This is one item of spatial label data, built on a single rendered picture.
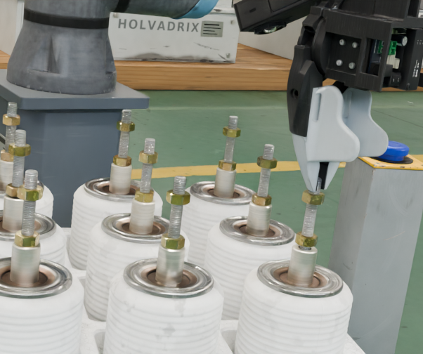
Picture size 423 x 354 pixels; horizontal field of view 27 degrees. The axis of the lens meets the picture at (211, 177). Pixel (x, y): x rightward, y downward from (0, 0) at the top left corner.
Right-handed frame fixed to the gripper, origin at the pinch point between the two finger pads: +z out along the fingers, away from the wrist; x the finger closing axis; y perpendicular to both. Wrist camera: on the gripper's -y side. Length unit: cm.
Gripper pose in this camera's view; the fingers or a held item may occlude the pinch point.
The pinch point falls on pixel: (312, 172)
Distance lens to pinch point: 75.0
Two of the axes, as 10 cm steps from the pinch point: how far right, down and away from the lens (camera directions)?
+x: 6.8, -1.2, 7.2
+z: -1.2, 9.5, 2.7
